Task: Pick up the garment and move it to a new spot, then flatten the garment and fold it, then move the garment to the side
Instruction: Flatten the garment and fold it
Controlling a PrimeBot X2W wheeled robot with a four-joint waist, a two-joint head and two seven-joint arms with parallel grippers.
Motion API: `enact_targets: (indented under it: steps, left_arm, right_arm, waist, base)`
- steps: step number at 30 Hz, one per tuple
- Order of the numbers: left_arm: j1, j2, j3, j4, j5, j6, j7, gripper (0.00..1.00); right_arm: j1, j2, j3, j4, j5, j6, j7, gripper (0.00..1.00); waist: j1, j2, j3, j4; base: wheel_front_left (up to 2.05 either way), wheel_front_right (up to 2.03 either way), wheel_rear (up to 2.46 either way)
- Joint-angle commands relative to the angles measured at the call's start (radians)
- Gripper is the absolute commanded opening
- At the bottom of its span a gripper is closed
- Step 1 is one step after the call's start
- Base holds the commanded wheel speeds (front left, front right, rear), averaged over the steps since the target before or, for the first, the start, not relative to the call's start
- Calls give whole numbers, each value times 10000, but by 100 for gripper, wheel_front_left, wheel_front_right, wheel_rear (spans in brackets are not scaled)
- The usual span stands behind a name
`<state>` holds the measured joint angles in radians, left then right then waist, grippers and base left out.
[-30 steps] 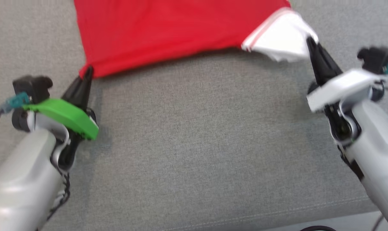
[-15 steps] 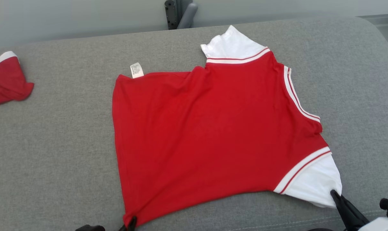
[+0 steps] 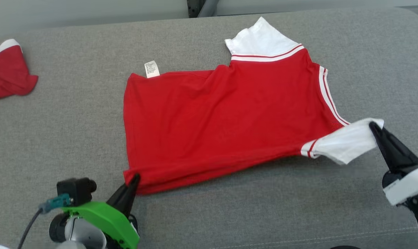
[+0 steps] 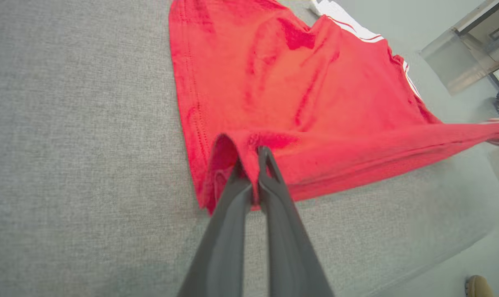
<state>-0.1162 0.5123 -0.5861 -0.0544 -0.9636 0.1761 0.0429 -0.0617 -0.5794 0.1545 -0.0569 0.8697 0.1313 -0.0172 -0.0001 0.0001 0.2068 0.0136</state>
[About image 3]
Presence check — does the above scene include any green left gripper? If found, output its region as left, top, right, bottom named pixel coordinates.
left=62, top=174, right=141, bottom=249

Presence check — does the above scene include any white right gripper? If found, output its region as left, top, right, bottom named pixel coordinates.
left=369, top=122, right=418, bottom=206

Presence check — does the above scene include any red Bulls basketball jersey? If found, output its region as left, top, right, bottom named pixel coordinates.
left=123, top=17, right=385, bottom=195

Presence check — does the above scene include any left cable with teal plug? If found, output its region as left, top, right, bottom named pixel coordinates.
left=17, top=194, right=73, bottom=249

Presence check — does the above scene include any grey partition base rail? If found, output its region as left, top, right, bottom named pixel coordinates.
left=396, top=5, right=418, bottom=16

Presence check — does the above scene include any grey metal partition post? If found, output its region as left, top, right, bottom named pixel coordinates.
left=187, top=0, right=220, bottom=18

